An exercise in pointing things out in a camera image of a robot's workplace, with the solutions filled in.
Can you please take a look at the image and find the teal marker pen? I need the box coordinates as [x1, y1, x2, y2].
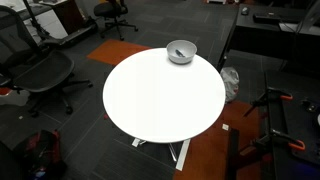
[175, 49, 185, 57]

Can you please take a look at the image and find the white ceramic bowl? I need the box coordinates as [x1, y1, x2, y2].
[166, 40, 197, 64]

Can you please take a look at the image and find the round white table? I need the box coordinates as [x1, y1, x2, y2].
[102, 48, 225, 170]

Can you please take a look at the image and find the crumpled white plastic bag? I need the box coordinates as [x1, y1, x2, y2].
[220, 67, 240, 103]

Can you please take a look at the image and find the white paper scrap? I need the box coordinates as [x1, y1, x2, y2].
[222, 124, 229, 131]

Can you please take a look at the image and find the black swivel chair far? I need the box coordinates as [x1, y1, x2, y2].
[93, 0, 138, 41]

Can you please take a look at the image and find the black orange bar clamp upper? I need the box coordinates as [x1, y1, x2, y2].
[244, 87, 293, 117]

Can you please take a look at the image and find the black mesh office chair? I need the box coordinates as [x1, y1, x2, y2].
[0, 5, 93, 117]

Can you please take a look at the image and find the computer mouse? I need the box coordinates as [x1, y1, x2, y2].
[241, 7, 250, 15]

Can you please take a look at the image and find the black keyboard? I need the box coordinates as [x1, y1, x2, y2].
[253, 13, 280, 24]

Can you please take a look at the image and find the white cabinet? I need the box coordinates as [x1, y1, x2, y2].
[19, 0, 88, 43]

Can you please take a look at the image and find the red black backpack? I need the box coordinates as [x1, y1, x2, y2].
[13, 130, 67, 180]

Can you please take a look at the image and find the black desk right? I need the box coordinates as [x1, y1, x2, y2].
[217, 4, 320, 71]

